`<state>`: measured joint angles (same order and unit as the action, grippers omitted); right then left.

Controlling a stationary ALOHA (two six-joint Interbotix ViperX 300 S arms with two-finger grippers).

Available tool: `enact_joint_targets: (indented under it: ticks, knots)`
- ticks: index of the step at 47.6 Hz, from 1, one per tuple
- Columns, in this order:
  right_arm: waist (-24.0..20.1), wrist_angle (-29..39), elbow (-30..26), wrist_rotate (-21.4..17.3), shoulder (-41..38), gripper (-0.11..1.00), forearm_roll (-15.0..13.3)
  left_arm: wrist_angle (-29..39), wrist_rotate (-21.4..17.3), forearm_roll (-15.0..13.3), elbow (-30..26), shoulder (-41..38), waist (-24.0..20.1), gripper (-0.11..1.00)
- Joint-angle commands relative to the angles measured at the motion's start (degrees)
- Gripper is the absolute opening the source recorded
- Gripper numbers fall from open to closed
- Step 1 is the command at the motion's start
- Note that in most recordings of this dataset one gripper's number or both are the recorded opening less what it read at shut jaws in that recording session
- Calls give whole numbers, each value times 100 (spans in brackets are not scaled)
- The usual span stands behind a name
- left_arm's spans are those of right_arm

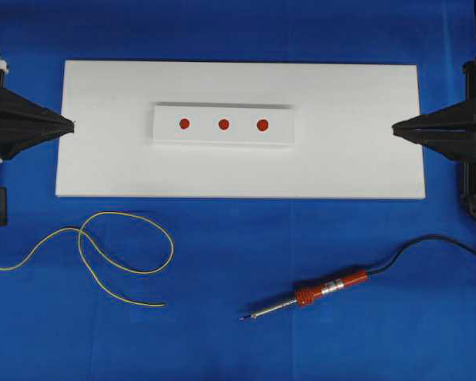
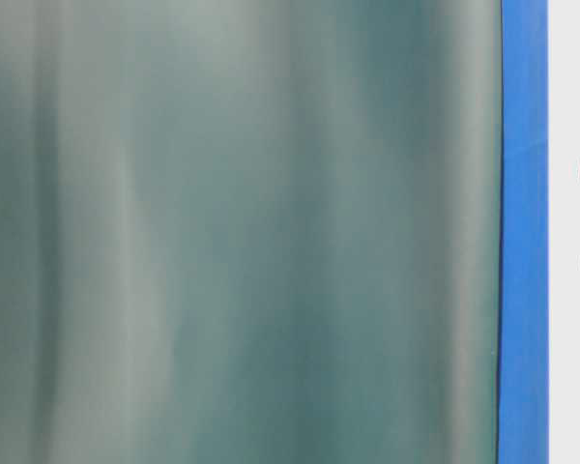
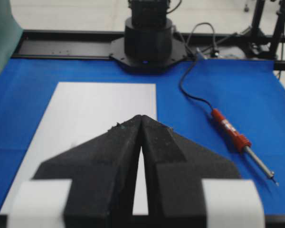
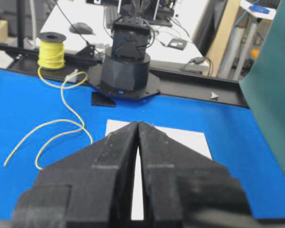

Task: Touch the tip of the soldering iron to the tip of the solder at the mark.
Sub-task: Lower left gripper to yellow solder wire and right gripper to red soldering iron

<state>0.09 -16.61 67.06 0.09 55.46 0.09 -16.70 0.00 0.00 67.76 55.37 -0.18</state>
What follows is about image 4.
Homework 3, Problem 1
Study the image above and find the green backdrop curtain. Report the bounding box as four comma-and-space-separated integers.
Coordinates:
239, 0, 285, 176

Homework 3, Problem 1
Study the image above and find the white foam board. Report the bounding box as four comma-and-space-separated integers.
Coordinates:
105, 119, 212, 221

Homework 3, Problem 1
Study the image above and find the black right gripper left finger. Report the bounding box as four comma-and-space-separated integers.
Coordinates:
13, 122, 138, 228

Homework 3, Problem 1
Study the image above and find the black corner bracket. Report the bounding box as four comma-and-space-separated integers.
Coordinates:
91, 92, 116, 107

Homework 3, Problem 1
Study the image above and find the black aluminium frame rail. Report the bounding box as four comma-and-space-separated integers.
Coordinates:
0, 44, 248, 108

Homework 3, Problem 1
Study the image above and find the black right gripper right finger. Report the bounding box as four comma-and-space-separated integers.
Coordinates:
138, 122, 256, 228

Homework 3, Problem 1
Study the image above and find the white background desk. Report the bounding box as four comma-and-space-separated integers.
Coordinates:
41, 0, 209, 72

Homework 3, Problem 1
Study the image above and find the blue table mat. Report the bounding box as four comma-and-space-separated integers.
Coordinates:
0, 70, 285, 220

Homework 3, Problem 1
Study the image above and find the grey computer mouse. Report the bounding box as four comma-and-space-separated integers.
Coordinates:
69, 22, 94, 35

